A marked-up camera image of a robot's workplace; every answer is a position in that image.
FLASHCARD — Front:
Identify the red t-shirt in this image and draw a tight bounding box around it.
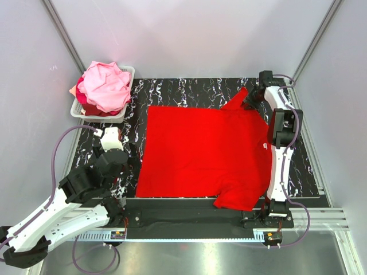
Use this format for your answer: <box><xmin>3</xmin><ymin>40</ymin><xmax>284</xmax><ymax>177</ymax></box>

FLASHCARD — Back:
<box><xmin>136</xmin><ymin>88</ymin><xmax>272</xmax><ymax>211</ymax></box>

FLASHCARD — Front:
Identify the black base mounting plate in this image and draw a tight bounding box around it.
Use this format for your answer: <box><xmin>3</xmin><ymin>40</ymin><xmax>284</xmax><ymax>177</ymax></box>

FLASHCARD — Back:
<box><xmin>124</xmin><ymin>198</ymin><xmax>294</xmax><ymax>242</ymax></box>

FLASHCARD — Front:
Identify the white plastic laundry basket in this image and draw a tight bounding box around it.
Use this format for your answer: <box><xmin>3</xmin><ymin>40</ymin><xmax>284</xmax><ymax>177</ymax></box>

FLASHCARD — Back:
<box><xmin>70</xmin><ymin>65</ymin><xmax>135</xmax><ymax>123</ymax></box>

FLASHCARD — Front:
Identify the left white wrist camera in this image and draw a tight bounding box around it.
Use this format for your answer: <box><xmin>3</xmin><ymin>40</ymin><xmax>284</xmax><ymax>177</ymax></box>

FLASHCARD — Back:
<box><xmin>100</xmin><ymin>127</ymin><xmax>123</xmax><ymax>152</ymax></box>

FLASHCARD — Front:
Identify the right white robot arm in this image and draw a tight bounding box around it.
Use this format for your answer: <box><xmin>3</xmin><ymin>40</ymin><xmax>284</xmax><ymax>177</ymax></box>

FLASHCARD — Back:
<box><xmin>244</xmin><ymin>70</ymin><xmax>303</xmax><ymax>229</ymax></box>

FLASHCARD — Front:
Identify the peach garment in basket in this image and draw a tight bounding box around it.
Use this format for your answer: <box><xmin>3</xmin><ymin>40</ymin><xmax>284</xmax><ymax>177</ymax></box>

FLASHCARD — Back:
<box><xmin>69</xmin><ymin>86</ymin><xmax>76</xmax><ymax>97</ymax></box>

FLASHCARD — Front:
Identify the pink t-shirt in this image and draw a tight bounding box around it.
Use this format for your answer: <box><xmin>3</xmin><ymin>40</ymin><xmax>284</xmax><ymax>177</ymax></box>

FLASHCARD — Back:
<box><xmin>77</xmin><ymin>61</ymin><xmax>131</xmax><ymax>113</ymax></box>

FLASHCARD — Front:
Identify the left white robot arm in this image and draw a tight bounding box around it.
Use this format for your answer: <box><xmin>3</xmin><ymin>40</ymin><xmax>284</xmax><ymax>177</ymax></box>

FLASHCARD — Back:
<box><xmin>1</xmin><ymin>143</ymin><xmax>141</xmax><ymax>269</ymax></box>

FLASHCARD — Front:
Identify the aluminium frame rail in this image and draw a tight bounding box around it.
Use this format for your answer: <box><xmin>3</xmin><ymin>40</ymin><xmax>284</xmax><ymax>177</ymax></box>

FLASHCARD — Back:
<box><xmin>37</xmin><ymin>207</ymin><xmax>350</xmax><ymax>231</ymax></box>

